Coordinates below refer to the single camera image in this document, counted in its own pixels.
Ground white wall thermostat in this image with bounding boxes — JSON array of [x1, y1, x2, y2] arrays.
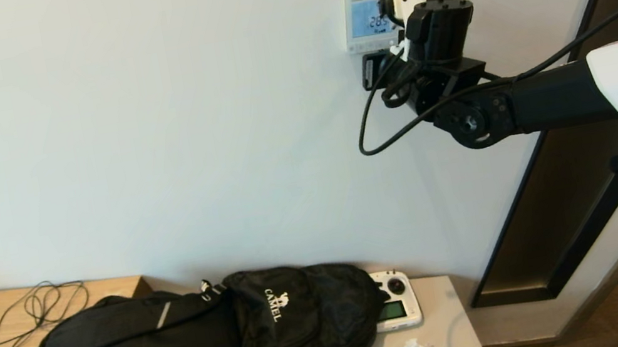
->
[[339, 0, 411, 56]]

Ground white remote controller with screen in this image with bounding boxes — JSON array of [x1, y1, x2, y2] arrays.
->
[[365, 266, 425, 334]]

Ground white low cabinet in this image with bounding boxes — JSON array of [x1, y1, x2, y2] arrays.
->
[[225, 268, 490, 347]]

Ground black Camel logo backpack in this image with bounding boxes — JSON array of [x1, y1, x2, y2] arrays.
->
[[219, 247, 397, 347]]

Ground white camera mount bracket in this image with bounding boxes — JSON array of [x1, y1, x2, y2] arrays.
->
[[388, 39, 415, 64]]

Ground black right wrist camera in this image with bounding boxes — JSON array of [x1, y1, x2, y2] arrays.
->
[[358, 49, 399, 92]]

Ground dark brown door frame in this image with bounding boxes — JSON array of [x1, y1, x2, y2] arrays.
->
[[418, 0, 618, 314]]

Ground thin black mouse cable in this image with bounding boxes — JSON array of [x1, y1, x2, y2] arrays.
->
[[0, 275, 98, 347]]

